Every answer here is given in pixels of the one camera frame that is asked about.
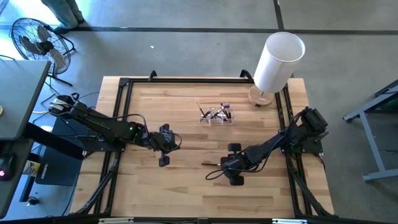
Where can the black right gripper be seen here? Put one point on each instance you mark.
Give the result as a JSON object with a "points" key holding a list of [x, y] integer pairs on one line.
{"points": [[237, 163]]}

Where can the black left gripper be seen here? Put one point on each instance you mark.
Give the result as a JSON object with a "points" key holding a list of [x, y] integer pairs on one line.
{"points": [[163, 140]]}

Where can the large black makeup brush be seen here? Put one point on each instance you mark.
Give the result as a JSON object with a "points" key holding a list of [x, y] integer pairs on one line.
{"points": [[226, 105]]}

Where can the dark-head black makeup brush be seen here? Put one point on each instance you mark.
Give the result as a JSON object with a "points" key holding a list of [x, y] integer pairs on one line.
{"points": [[222, 105]]}

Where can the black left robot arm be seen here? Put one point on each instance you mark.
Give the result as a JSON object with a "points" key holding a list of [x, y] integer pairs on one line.
{"points": [[102, 126]]}

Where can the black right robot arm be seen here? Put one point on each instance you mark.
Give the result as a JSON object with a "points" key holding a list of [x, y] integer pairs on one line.
{"points": [[280, 143]]}

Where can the clear acrylic organizer box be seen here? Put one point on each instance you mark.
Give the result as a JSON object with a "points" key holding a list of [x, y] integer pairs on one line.
{"points": [[202, 119]]}

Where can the black computer tower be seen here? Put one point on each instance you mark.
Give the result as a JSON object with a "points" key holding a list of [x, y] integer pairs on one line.
{"points": [[59, 168]]}

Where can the white shade wooden base lamp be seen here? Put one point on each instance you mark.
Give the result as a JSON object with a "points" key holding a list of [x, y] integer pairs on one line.
{"points": [[280, 62]]}

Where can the yellow white packet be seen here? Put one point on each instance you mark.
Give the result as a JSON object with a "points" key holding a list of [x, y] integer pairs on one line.
{"points": [[31, 168]]}

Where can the black caster wheel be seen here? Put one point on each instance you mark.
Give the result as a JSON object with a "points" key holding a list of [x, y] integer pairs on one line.
{"points": [[32, 201]]}

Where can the grey desk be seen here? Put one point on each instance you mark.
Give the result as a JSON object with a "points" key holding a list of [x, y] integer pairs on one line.
{"points": [[21, 93]]}

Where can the black floor fan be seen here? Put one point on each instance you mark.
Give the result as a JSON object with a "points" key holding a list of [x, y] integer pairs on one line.
{"points": [[45, 46]]}

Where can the person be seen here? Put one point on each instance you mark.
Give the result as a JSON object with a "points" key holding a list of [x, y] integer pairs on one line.
{"points": [[65, 15]]}

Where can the black computer mouse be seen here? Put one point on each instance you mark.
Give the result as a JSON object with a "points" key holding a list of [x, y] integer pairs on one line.
{"points": [[6, 168]]}

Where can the black frame bracket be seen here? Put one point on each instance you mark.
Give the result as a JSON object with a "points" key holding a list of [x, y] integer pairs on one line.
{"points": [[248, 75], [150, 75]]}

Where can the silver metal bracket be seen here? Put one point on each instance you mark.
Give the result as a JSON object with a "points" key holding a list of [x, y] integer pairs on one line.
{"points": [[115, 220], [289, 221]]}

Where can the grey metal cart frame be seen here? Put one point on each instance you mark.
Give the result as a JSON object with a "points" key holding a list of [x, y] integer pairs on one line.
{"points": [[370, 140]]}

